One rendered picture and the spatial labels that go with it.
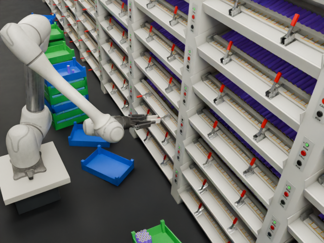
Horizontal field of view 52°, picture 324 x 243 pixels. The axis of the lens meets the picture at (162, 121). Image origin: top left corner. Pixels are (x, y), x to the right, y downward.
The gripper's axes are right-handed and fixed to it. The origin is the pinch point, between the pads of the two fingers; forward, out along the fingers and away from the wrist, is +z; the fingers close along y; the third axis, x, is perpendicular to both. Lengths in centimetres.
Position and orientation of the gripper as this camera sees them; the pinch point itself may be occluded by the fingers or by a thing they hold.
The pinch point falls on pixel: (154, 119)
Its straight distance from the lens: 192.2
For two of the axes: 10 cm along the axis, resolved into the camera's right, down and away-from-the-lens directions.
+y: 4.5, 5.6, -7.0
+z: 8.7, -1.1, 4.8
